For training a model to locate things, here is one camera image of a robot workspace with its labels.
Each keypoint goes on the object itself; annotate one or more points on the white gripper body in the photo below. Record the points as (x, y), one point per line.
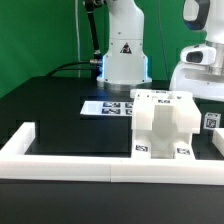
(201, 71)

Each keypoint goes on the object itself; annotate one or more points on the white chair seat block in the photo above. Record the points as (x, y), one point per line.
(163, 141)

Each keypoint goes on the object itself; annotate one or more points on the white chair back frame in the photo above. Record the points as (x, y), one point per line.
(168, 108)

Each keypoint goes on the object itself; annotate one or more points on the white paper marker sheet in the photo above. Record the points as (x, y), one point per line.
(107, 108)

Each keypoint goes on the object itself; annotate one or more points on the white U-shaped fence frame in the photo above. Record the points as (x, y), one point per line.
(15, 163)

